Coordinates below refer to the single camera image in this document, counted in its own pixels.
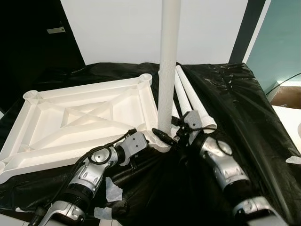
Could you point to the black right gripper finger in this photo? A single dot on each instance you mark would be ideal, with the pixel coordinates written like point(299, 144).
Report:
point(162, 135)

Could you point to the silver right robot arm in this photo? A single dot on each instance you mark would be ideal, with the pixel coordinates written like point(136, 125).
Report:
point(221, 160)

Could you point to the crumpled white masking tape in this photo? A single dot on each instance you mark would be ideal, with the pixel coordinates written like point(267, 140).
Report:
point(113, 190)

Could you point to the black plastic sheet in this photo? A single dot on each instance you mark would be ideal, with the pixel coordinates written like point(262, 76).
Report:
point(263, 155)

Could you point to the flat white masking tape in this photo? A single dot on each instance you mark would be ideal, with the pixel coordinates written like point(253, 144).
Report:
point(102, 213)

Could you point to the white side table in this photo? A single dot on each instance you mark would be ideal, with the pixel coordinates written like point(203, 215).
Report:
point(289, 122)

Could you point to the brown cardboard box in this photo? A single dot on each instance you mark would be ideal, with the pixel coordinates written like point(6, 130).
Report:
point(287, 96)

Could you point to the white tape strip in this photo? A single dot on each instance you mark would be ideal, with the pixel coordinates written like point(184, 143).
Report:
point(293, 160)

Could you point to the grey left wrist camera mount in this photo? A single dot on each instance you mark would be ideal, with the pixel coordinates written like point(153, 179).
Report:
point(136, 142)

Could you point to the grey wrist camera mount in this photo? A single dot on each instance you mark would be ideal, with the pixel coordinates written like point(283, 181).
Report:
point(194, 121)
point(136, 142)

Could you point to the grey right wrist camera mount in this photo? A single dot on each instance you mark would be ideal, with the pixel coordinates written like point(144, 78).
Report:
point(194, 121)

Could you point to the black vertical post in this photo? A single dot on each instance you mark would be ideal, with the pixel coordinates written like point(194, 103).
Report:
point(247, 30)

